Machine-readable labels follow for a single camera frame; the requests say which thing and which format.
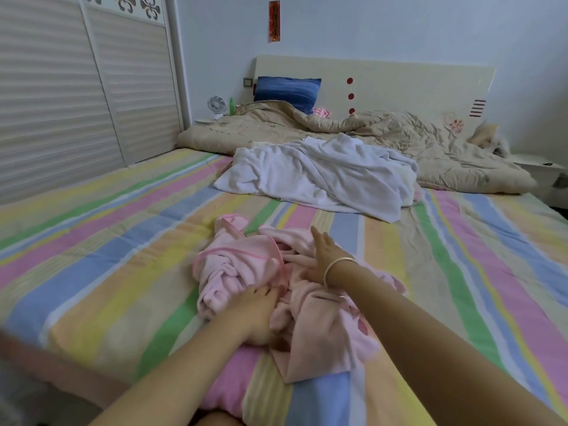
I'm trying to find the blue pillow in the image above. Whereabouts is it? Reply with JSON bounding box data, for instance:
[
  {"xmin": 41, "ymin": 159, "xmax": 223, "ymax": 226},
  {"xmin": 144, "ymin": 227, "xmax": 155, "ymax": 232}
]
[{"xmin": 254, "ymin": 76, "xmax": 323, "ymax": 115}]

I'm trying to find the striped pastel bed sheet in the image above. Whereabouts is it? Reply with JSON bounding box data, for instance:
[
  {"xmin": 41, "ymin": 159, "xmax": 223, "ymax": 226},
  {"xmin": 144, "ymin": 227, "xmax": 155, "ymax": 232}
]
[{"xmin": 0, "ymin": 148, "xmax": 568, "ymax": 426}]

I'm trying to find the cream plush toy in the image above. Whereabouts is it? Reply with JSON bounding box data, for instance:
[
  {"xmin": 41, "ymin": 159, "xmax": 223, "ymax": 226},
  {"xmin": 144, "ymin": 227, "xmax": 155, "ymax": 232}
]
[{"xmin": 469, "ymin": 121, "xmax": 511, "ymax": 158}]

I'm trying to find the person's left forearm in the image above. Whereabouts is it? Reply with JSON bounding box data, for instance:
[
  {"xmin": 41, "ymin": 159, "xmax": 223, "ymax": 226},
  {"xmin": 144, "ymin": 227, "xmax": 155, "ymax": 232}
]
[{"xmin": 89, "ymin": 319, "xmax": 259, "ymax": 426}]

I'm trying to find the person's left hand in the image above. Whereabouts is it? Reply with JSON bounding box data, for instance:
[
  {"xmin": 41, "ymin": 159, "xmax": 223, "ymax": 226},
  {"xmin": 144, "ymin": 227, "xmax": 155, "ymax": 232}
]
[{"xmin": 217, "ymin": 283, "xmax": 287, "ymax": 347}]

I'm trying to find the person's right hand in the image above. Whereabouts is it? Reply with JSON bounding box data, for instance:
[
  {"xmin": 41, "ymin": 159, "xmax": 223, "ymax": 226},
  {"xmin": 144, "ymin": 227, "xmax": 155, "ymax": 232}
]
[{"xmin": 284, "ymin": 226, "xmax": 356, "ymax": 289}]

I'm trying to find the white towel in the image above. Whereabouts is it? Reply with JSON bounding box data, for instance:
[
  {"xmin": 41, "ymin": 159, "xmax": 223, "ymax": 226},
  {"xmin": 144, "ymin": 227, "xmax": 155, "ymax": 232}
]
[{"xmin": 213, "ymin": 134, "xmax": 420, "ymax": 224}]

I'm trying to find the person's right forearm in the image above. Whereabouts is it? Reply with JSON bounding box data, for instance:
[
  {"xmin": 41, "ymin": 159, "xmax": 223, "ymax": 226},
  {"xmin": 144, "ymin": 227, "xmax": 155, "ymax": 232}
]
[{"xmin": 333, "ymin": 262, "xmax": 568, "ymax": 426}]

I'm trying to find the beige quilt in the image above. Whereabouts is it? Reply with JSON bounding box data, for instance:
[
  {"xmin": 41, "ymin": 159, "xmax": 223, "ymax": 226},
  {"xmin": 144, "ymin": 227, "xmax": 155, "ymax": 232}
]
[{"xmin": 175, "ymin": 100, "xmax": 538, "ymax": 194}]

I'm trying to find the white nightstand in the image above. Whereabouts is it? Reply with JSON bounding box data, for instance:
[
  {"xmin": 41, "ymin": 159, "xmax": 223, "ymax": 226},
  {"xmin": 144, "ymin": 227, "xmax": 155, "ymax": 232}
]
[{"xmin": 510, "ymin": 153, "xmax": 568, "ymax": 209}]

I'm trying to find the silver bracelet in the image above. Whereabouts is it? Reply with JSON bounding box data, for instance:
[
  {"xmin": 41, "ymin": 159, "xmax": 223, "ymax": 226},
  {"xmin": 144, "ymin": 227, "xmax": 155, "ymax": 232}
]
[{"xmin": 322, "ymin": 256, "xmax": 360, "ymax": 289}]

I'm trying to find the red wall hanging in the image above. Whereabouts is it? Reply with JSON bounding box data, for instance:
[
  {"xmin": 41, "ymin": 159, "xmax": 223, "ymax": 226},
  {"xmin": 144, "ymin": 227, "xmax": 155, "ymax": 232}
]
[{"xmin": 268, "ymin": 0, "xmax": 282, "ymax": 43}]

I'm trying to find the small white desk fan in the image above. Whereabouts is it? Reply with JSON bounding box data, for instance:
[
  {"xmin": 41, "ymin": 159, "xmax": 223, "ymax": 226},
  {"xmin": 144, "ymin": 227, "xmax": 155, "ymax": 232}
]
[{"xmin": 206, "ymin": 95, "xmax": 229, "ymax": 119}]

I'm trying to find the white headboard with red dots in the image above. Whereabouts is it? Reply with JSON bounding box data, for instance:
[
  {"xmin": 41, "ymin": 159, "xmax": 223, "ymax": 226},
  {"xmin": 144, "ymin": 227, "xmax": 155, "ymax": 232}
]
[{"xmin": 253, "ymin": 54, "xmax": 496, "ymax": 134}]

